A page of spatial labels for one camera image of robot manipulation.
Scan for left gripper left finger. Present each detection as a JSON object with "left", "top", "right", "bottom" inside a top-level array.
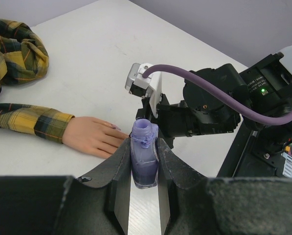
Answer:
[{"left": 0, "top": 139, "right": 131, "bottom": 235}]

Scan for mannequin hand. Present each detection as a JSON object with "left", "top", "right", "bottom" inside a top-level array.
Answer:
[{"left": 62, "top": 117, "right": 128, "bottom": 159}]

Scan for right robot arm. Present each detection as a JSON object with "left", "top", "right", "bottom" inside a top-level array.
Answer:
[{"left": 126, "top": 46, "right": 292, "bottom": 177}]

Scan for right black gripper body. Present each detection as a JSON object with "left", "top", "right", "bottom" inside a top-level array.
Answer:
[{"left": 135, "top": 94, "right": 241, "bottom": 148}]

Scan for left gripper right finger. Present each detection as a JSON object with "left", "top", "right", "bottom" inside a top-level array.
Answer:
[{"left": 157, "top": 139, "right": 292, "bottom": 235}]

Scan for purple nail polish bottle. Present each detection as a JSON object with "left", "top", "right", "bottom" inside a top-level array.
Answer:
[{"left": 130, "top": 119, "right": 158, "bottom": 189}]

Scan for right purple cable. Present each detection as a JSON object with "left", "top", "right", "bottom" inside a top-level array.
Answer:
[{"left": 143, "top": 64, "right": 292, "bottom": 125}]

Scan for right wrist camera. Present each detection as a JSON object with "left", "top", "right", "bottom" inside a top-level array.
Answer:
[{"left": 125, "top": 63, "right": 162, "bottom": 118}]

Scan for yellow plaid shirt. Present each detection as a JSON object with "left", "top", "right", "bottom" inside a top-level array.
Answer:
[{"left": 0, "top": 19, "right": 73, "bottom": 143}]

